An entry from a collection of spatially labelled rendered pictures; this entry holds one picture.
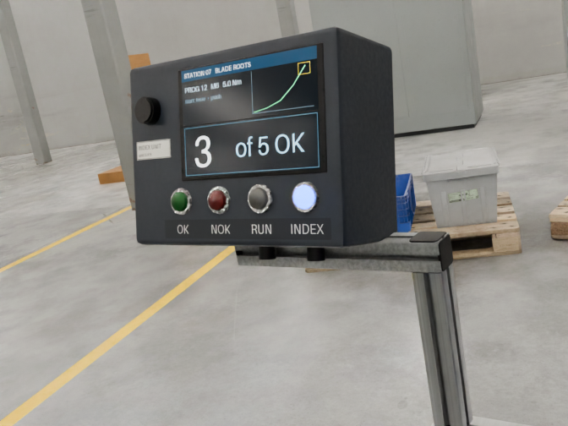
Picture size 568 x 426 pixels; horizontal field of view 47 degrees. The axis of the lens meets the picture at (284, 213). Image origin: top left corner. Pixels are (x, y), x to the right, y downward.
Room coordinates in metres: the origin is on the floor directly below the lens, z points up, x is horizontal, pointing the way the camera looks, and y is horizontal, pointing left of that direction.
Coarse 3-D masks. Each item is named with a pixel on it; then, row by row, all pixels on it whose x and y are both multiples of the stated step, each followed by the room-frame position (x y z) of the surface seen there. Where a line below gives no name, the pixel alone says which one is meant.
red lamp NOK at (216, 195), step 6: (210, 192) 0.63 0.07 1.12; (216, 192) 0.62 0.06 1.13; (222, 192) 0.62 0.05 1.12; (210, 198) 0.62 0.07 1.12; (216, 198) 0.61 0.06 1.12; (222, 198) 0.61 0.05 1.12; (228, 198) 0.61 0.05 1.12; (210, 204) 0.62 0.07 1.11; (216, 204) 0.61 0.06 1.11; (222, 204) 0.61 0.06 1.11; (228, 204) 0.61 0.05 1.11; (216, 210) 0.62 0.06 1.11; (222, 210) 0.61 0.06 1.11
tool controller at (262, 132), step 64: (192, 64) 0.67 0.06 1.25; (256, 64) 0.61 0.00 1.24; (320, 64) 0.57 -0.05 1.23; (384, 64) 0.63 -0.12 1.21; (256, 128) 0.60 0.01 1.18; (320, 128) 0.56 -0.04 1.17; (384, 128) 0.62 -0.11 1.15; (192, 192) 0.64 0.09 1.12; (320, 192) 0.55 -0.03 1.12; (384, 192) 0.60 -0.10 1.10; (320, 256) 0.61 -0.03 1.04
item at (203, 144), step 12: (192, 132) 0.65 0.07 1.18; (204, 132) 0.64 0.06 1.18; (216, 132) 0.63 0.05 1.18; (192, 144) 0.65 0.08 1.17; (204, 144) 0.64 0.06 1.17; (216, 144) 0.63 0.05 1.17; (192, 156) 0.65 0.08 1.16; (204, 156) 0.64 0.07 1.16; (216, 156) 0.63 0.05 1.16; (192, 168) 0.65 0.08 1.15; (204, 168) 0.64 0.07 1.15; (216, 168) 0.63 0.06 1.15
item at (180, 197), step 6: (174, 192) 0.65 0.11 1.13; (180, 192) 0.65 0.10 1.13; (186, 192) 0.64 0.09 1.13; (174, 198) 0.65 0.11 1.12; (180, 198) 0.64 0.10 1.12; (186, 198) 0.64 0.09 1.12; (174, 204) 0.64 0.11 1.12; (180, 204) 0.64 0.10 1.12; (186, 204) 0.64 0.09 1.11; (174, 210) 0.65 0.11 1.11; (180, 210) 0.64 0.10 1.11; (186, 210) 0.64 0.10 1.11
